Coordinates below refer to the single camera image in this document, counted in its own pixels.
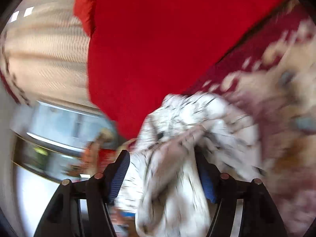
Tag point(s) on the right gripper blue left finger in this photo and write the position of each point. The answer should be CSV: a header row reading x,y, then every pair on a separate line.
x,y
114,175

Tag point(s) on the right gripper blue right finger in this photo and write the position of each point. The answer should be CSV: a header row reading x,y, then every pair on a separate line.
x,y
209,176

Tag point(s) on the white black-patterned coat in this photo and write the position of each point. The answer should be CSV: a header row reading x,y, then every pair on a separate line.
x,y
162,187

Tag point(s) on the red printed box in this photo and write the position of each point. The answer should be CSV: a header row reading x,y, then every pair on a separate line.
x,y
105,157

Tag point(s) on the orange black patterned cloth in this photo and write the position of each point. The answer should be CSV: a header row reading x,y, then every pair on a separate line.
x,y
91,155

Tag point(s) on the floral maroon beige blanket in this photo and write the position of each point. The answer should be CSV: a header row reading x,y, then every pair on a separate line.
x,y
271,75

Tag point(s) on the red quilt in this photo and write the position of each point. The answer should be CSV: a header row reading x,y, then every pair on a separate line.
x,y
143,50

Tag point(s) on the beige dotted curtain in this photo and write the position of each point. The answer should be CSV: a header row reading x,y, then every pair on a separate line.
x,y
44,52

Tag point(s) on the red pillow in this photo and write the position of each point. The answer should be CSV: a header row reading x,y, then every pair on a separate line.
x,y
84,10

